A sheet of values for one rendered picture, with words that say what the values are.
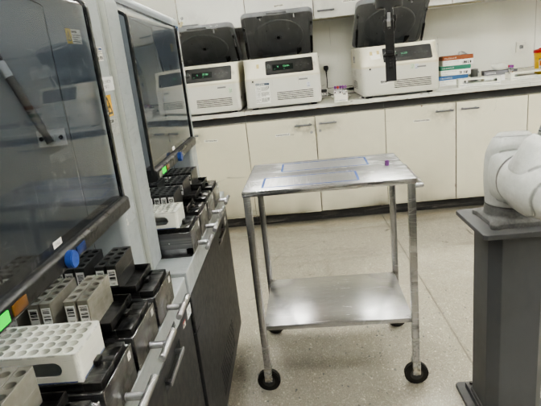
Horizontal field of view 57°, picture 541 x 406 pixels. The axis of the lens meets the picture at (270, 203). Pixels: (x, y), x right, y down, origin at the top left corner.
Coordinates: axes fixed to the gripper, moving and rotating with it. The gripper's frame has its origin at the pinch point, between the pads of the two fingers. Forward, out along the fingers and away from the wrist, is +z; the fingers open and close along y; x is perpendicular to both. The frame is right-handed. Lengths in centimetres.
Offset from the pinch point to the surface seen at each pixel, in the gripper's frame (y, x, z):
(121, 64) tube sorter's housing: -39, 63, -9
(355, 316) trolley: 17, 17, 91
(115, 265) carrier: -70, 54, 31
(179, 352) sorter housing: -61, 49, 58
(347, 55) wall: 279, 44, -2
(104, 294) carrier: -78, 53, 34
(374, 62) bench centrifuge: 223, 19, 5
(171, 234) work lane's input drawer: -32, 62, 39
